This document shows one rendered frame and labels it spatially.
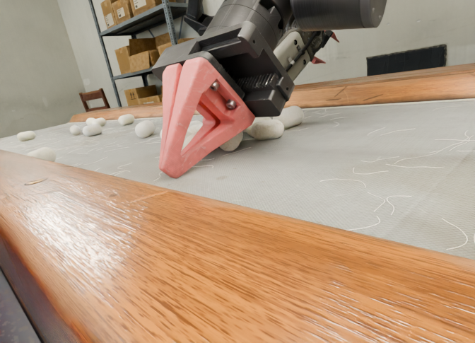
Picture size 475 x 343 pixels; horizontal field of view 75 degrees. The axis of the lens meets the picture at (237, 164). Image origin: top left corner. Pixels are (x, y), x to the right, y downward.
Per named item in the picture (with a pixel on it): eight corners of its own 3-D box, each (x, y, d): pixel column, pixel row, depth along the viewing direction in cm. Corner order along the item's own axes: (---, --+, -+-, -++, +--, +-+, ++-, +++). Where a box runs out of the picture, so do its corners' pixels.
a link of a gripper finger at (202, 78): (148, 149, 18) (216, 33, 21) (99, 145, 23) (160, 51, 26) (219, 200, 22) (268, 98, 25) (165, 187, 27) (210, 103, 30)
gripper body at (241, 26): (239, 40, 19) (283, -39, 21) (152, 65, 26) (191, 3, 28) (289, 107, 23) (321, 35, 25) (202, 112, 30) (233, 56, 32)
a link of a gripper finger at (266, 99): (171, 151, 16) (242, 25, 19) (112, 146, 21) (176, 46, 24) (243, 206, 21) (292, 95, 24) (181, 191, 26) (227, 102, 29)
